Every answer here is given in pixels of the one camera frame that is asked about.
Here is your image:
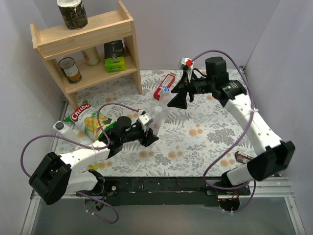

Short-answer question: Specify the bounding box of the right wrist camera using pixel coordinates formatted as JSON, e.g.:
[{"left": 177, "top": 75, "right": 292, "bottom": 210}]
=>
[{"left": 179, "top": 58, "right": 194, "bottom": 82}]

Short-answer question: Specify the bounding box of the clear plastic bottle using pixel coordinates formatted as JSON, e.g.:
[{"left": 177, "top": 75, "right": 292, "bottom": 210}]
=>
[{"left": 160, "top": 88, "right": 172, "bottom": 105}]

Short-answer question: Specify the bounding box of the dark can on shelf top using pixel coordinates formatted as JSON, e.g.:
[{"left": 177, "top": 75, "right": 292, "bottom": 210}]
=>
[{"left": 57, "top": 0, "right": 88, "bottom": 30}]

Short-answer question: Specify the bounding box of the black and green box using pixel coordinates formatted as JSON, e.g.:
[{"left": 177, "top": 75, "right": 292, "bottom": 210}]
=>
[{"left": 104, "top": 40, "right": 126, "bottom": 72}]

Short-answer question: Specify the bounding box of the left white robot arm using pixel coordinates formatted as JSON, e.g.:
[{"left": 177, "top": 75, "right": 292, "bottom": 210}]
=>
[{"left": 29, "top": 113, "right": 158, "bottom": 205}]

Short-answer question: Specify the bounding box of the yellow bottle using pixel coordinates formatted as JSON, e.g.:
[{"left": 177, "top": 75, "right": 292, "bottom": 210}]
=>
[{"left": 89, "top": 164, "right": 99, "bottom": 170}]

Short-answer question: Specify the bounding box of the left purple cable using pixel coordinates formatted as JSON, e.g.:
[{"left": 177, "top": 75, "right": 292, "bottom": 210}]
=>
[{"left": 20, "top": 102, "right": 145, "bottom": 224}]

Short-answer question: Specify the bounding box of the cream cylindrical container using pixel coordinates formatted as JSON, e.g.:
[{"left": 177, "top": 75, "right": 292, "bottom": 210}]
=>
[{"left": 81, "top": 47, "right": 100, "bottom": 66}]

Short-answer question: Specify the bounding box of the purple cable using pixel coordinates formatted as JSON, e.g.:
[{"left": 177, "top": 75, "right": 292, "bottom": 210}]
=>
[
  {"left": 20, "top": 102, "right": 145, "bottom": 224},
  {"left": 190, "top": 49, "right": 257, "bottom": 213}
]

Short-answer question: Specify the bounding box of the clear bottle cap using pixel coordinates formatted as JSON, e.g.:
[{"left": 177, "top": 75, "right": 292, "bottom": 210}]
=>
[{"left": 155, "top": 106, "right": 163, "bottom": 113}]

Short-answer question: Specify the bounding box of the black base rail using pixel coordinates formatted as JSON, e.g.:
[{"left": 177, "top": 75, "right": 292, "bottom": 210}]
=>
[{"left": 75, "top": 176, "right": 251, "bottom": 212}]

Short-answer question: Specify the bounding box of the floral table mat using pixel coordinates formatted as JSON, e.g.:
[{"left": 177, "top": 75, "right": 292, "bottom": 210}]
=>
[{"left": 53, "top": 68, "right": 274, "bottom": 177}]

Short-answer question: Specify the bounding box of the white bottle grey cap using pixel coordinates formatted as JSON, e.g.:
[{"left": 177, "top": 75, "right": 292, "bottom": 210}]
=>
[{"left": 53, "top": 121, "right": 77, "bottom": 140}]

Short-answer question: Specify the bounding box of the wooden shelf unit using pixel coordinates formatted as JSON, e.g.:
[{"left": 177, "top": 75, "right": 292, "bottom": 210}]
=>
[{"left": 30, "top": 1, "right": 142, "bottom": 109}]

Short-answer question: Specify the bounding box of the clear bottle with red label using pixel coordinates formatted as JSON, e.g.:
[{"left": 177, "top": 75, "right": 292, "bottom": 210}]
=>
[{"left": 150, "top": 107, "right": 165, "bottom": 136}]

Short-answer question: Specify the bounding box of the brown chocolate bar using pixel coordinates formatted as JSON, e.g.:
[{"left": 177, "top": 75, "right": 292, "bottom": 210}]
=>
[{"left": 234, "top": 151, "right": 254, "bottom": 164}]

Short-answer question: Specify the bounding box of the green Chuba chips bag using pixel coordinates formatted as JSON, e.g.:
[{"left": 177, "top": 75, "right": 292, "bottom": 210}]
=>
[{"left": 64, "top": 100, "right": 115, "bottom": 141}]

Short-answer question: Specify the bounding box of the tin can on lower shelf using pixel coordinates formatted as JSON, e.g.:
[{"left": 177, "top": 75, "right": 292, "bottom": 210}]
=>
[{"left": 58, "top": 57, "right": 82, "bottom": 84}]

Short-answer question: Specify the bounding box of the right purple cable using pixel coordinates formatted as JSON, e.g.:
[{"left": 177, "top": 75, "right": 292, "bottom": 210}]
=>
[{"left": 190, "top": 49, "right": 257, "bottom": 213}]

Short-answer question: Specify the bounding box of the red rectangular box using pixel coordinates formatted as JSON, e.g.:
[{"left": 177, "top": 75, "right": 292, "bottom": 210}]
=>
[{"left": 153, "top": 73, "right": 176, "bottom": 101}]

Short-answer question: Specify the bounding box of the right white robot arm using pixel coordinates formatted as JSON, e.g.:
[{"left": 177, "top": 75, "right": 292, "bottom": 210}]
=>
[{"left": 167, "top": 57, "right": 295, "bottom": 195}]

